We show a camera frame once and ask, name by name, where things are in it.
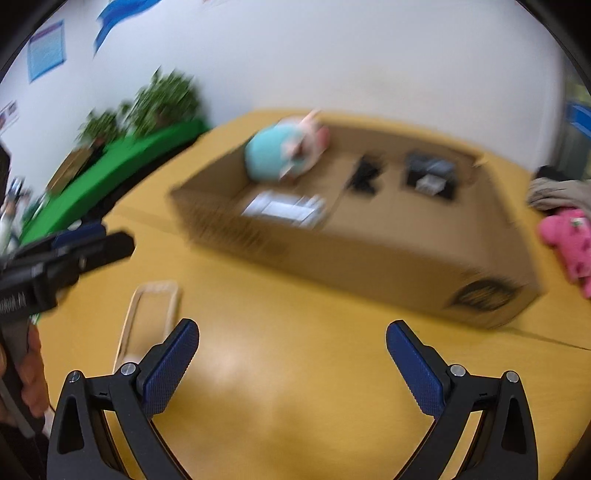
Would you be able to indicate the large green potted plant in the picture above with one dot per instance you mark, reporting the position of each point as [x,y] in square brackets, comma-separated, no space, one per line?
[166,99]

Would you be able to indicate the pink panda plush toy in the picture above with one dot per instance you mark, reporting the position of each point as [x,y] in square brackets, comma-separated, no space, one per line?
[568,235]

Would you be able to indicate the brown box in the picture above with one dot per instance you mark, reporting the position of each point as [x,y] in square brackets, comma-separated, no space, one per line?
[69,168]

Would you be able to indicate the blue wave wall decal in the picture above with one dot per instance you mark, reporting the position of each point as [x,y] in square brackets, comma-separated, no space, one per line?
[120,16]

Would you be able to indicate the green table cloth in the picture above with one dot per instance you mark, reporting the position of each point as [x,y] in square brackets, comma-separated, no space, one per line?
[115,161]

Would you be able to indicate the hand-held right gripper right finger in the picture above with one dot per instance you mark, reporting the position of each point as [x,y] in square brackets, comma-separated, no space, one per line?
[415,369]

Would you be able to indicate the small green potted plant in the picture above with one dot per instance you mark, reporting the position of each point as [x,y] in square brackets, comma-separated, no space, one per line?
[99,124]

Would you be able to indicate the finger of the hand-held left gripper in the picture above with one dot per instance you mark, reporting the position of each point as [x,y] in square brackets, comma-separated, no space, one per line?
[108,251]
[76,236]

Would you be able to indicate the cardboard box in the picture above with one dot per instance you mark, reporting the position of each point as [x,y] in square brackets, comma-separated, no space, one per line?
[369,240]

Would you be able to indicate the black and white cloth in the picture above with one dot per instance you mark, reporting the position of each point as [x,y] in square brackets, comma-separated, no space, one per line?
[549,172]

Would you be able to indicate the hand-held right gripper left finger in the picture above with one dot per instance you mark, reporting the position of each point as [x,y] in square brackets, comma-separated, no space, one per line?
[168,369]

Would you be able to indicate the person's left hand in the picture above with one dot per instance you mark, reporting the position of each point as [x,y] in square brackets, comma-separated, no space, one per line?
[36,383]

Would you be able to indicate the blue framed wall poster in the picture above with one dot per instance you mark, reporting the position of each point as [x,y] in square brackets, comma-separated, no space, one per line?
[46,50]

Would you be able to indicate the small wall poster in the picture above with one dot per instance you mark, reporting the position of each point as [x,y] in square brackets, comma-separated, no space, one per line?
[9,115]

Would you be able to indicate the pink pig plush toy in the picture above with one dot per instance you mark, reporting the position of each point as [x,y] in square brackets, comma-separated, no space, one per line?
[268,152]

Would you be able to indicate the blue wall banner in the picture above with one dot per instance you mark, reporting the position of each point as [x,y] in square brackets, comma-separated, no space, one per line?
[579,120]

